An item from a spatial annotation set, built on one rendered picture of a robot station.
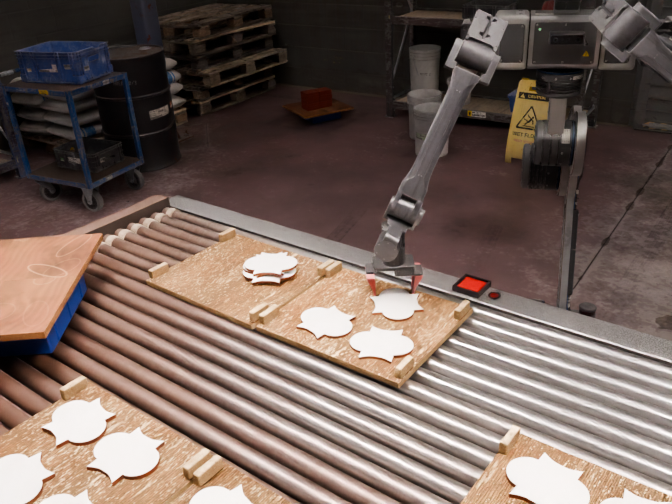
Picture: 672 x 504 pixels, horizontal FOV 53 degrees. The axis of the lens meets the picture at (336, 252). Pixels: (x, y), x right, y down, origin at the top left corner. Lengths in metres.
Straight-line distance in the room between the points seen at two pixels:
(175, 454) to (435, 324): 0.67
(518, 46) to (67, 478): 1.61
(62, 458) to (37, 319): 0.38
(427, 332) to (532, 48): 0.93
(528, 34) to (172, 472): 1.52
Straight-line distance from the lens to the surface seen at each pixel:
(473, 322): 1.71
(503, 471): 1.30
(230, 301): 1.80
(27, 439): 1.53
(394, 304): 1.71
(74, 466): 1.42
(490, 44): 1.61
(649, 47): 1.66
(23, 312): 1.74
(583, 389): 1.54
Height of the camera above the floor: 1.86
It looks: 28 degrees down
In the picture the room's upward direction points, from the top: 3 degrees counter-clockwise
